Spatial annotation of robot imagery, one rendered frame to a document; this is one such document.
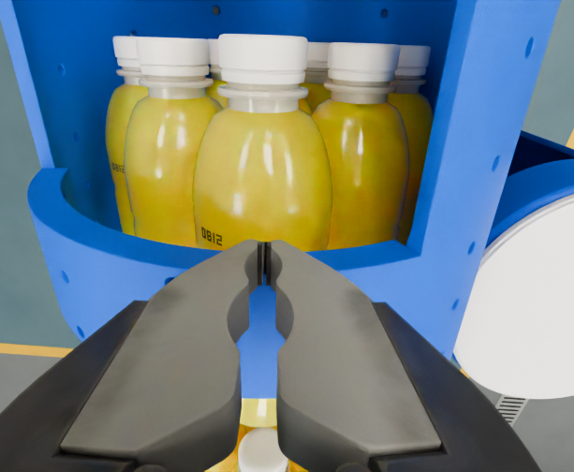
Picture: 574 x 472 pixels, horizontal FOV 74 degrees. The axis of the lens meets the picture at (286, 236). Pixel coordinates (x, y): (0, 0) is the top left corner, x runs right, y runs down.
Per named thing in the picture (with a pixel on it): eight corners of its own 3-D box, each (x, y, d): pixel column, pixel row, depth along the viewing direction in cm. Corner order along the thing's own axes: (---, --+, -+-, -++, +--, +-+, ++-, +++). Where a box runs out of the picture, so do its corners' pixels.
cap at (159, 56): (225, 82, 23) (223, 49, 22) (178, 88, 20) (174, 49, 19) (175, 78, 24) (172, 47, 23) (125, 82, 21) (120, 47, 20)
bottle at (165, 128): (261, 319, 32) (261, 80, 23) (206, 377, 26) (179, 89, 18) (196, 293, 35) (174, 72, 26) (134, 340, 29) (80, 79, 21)
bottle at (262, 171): (260, 330, 30) (259, 78, 22) (334, 375, 26) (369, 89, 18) (188, 383, 25) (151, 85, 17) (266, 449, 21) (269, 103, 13)
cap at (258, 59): (261, 85, 20) (261, 48, 19) (322, 93, 18) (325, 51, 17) (202, 91, 17) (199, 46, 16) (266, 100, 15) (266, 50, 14)
